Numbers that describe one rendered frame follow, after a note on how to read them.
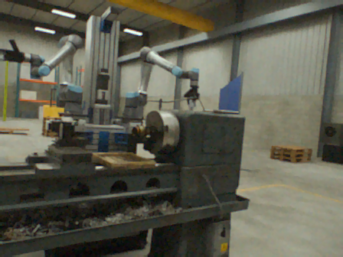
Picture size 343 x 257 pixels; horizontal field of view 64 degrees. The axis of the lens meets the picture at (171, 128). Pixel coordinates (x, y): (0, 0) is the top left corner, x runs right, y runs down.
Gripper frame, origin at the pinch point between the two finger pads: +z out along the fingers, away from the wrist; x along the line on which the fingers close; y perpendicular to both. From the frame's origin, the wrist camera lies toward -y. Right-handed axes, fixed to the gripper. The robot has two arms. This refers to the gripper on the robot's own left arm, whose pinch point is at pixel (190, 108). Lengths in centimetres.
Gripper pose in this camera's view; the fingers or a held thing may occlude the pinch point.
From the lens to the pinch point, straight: 240.3
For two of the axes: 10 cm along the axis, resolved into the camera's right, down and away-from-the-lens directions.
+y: 5.6, 0.8, -8.2
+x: 8.2, 0.3, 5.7
